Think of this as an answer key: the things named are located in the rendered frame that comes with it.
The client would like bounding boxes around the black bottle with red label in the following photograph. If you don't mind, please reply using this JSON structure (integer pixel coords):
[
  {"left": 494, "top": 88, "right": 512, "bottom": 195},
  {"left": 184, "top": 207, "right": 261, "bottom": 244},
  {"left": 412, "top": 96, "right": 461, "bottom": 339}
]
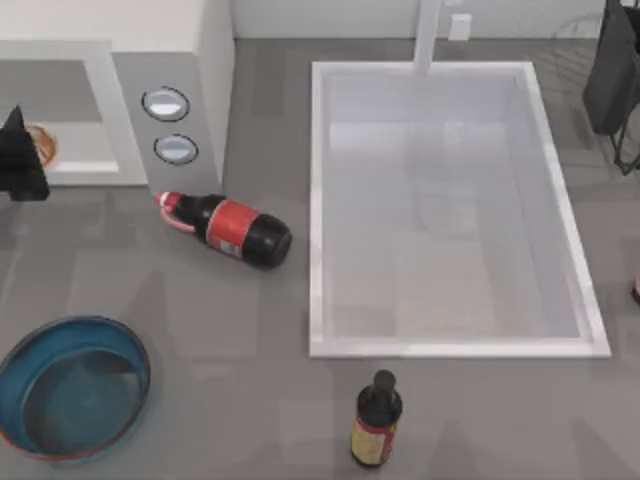
[{"left": 152, "top": 190, "right": 294, "bottom": 272}]

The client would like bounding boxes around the white sink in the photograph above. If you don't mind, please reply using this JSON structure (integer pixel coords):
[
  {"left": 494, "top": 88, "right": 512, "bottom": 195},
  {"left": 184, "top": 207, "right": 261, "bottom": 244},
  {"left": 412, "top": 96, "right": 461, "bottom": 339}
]
[{"left": 307, "top": 60, "right": 613, "bottom": 360}]

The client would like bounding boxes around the small round microwave knob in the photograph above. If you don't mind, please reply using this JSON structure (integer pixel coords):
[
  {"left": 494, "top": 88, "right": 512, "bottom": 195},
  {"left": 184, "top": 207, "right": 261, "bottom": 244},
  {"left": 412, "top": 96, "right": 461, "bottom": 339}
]
[{"left": 152, "top": 133, "right": 200, "bottom": 166}]

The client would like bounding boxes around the pale microwave oven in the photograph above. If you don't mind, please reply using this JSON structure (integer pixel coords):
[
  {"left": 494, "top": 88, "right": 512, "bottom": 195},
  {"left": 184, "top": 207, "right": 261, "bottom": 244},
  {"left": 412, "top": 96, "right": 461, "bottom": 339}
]
[{"left": 0, "top": 0, "right": 237, "bottom": 189}]

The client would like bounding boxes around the dark bottle with yellow label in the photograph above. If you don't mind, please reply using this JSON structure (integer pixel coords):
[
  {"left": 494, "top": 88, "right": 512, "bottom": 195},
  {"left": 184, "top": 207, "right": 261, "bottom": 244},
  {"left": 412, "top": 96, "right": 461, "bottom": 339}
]
[{"left": 349, "top": 369, "right": 405, "bottom": 470}]

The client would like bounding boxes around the large round microwave knob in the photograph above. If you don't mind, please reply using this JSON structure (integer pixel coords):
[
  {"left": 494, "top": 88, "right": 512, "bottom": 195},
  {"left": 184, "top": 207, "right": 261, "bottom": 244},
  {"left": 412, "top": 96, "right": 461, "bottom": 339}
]
[{"left": 141, "top": 86, "right": 192, "bottom": 123}]

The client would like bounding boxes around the tall white tap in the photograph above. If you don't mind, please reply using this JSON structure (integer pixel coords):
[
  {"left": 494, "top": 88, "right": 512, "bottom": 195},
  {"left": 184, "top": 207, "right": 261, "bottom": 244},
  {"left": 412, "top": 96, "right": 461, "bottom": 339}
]
[{"left": 412, "top": 0, "right": 442, "bottom": 74}]

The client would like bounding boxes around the brown round plate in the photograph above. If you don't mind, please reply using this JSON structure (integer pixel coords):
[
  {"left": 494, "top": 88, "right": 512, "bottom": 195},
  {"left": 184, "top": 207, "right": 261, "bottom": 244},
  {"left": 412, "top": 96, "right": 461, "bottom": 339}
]
[{"left": 25, "top": 123, "right": 61, "bottom": 167}]

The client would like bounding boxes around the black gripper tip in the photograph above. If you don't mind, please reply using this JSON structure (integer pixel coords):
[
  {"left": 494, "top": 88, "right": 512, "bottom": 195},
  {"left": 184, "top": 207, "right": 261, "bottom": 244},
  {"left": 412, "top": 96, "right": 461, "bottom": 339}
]
[{"left": 0, "top": 104, "right": 52, "bottom": 203}]

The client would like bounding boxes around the blue round bowl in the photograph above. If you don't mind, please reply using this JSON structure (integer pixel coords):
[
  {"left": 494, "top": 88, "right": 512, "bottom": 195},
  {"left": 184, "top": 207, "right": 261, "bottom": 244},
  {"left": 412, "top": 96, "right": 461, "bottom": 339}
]
[{"left": 0, "top": 314, "right": 153, "bottom": 468}]

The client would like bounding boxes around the white wall socket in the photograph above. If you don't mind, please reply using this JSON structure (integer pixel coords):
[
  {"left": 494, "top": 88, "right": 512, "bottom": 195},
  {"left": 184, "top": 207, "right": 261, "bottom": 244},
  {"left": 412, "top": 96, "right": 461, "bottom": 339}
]
[{"left": 449, "top": 13, "right": 473, "bottom": 43}]

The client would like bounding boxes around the black stand with wire legs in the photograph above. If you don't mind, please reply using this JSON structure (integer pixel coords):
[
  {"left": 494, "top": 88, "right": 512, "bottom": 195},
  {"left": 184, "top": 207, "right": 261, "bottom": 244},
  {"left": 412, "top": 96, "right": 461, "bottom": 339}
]
[{"left": 581, "top": 0, "right": 640, "bottom": 176}]

